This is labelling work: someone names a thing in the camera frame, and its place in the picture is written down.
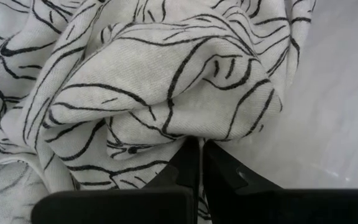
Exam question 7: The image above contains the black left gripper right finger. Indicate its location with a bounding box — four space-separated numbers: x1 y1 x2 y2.
202 139 358 224

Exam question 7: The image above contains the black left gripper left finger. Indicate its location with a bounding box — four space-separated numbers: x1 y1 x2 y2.
31 136 200 224

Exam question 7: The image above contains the white leaf-print garment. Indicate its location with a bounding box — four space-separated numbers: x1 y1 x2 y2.
0 0 318 224

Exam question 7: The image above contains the white table mat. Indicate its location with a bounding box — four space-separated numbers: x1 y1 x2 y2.
219 0 358 190

